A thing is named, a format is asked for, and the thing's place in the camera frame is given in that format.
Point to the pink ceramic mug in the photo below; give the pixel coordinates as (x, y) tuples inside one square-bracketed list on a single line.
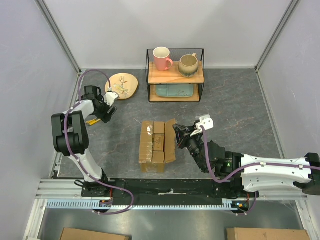
[(162, 60)]

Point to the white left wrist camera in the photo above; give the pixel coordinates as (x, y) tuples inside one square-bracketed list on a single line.
[(110, 97)]

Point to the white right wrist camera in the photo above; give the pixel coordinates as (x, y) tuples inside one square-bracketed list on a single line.
[(204, 121)]

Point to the cardboard box bottom right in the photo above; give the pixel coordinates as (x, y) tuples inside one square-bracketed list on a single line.
[(238, 233)]

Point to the cardboard box bottom left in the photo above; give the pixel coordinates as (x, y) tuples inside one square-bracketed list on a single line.
[(80, 234)]

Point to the grey slotted cable duct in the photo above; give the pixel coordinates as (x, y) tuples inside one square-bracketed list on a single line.
[(96, 204)]

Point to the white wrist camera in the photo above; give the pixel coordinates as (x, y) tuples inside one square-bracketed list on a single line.
[(204, 121), (110, 97)]

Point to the beige stoneware mug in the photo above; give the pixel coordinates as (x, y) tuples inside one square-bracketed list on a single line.
[(188, 65)]

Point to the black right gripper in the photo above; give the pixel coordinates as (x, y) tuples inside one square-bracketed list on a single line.
[(180, 130)]

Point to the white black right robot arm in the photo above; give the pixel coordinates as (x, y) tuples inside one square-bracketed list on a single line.
[(243, 172)]

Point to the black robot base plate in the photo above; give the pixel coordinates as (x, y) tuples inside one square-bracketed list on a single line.
[(164, 191)]

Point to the kraft scouring pads package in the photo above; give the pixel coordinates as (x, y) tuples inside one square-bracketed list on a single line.
[(158, 142)]

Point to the teal rectangular ceramic tray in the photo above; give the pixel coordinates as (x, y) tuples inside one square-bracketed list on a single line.
[(174, 90)]

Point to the yellow utility knife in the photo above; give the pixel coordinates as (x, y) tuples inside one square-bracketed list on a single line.
[(93, 121)]

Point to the black wire wooden shelf rack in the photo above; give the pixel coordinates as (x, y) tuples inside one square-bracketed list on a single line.
[(173, 77)]

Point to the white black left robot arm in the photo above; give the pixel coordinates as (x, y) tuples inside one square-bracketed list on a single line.
[(70, 135)]

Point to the aluminium frame rail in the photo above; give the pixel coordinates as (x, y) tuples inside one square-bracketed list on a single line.
[(42, 5)]

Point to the brown cardboard express box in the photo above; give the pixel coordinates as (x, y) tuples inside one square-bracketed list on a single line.
[(155, 161)]

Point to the beige plate with bird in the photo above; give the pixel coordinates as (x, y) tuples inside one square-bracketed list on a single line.
[(124, 84)]

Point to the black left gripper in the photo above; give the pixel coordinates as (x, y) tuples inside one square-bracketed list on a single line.
[(105, 117)]

